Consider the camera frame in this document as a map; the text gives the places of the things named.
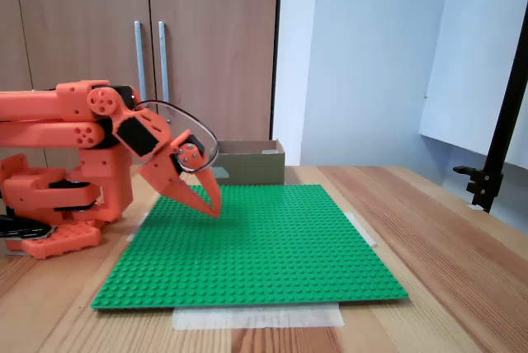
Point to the white wall board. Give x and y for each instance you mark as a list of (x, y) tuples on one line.
[(466, 60)]

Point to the translucent masking tape strip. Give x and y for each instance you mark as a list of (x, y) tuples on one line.
[(136, 229), (255, 318), (363, 231)]

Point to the wooden cabinet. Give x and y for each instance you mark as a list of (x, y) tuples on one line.
[(214, 39)]

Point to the cardboard box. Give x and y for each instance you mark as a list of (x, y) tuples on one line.
[(255, 169)]

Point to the green lego baseplate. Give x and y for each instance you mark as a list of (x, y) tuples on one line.
[(247, 262)]

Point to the black stand with clamp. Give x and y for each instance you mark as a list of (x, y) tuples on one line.
[(501, 130)]

